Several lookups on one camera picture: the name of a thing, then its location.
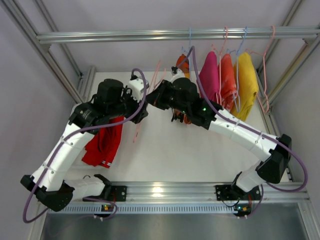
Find aluminium hanging rail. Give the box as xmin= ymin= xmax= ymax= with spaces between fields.
xmin=36 ymin=26 xmax=320 ymax=44

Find orange black patterned trousers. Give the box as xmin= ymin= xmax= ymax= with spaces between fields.
xmin=171 ymin=54 xmax=193 ymax=125

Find empty pink hanger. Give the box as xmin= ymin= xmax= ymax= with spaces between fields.
xmin=245 ymin=25 xmax=276 ymax=114

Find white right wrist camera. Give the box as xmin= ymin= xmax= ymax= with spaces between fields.
xmin=170 ymin=66 xmax=186 ymax=83

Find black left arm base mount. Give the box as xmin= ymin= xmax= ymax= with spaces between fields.
xmin=99 ymin=185 xmax=127 ymax=203

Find blue hanger with patterned trousers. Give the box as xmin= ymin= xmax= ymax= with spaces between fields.
xmin=181 ymin=27 xmax=192 ymax=79

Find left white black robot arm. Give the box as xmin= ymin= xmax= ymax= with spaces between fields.
xmin=20 ymin=76 xmax=149 ymax=212

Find yellow trousers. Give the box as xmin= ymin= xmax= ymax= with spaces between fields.
xmin=230 ymin=52 xmax=259 ymax=122

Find orange white tie-dye trousers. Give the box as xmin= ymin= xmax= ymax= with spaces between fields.
xmin=221 ymin=53 xmax=238 ymax=112

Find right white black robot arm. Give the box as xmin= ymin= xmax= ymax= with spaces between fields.
xmin=146 ymin=77 xmax=292 ymax=198

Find grey slotted cable duct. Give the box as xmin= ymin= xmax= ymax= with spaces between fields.
xmin=58 ymin=202 xmax=242 ymax=214

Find blue hanger with yellow trousers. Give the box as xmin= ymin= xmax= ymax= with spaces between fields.
xmin=226 ymin=26 xmax=250 ymax=115

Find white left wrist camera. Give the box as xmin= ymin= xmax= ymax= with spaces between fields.
xmin=127 ymin=78 xmax=145 ymax=103

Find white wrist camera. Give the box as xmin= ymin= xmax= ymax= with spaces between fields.
xmin=127 ymin=78 xmax=145 ymax=103
xmin=170 ymin=66 xmax=186 ymax=83

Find aluminium frame post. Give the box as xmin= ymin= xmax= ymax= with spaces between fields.
xmin=0 ymin=0 xmax=84 ymax=103

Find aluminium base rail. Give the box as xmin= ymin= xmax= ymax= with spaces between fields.
xmin=108 ymin=182 xmax=310 ymax=204

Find magenta trousers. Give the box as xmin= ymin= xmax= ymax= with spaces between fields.
xmin=199 ymin=51 xmax=220 ymax=103

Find red trousers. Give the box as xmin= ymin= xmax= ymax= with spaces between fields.
xmin=81 ymin=116 xmax=124 ymax=170

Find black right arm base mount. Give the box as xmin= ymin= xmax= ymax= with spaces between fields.
xmin=214 ymin=184 xmax=242 ymax=202

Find pink hanger with red trousers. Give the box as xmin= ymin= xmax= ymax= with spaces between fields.
xmin=132 ymin=60 xmax=161 ymax=143

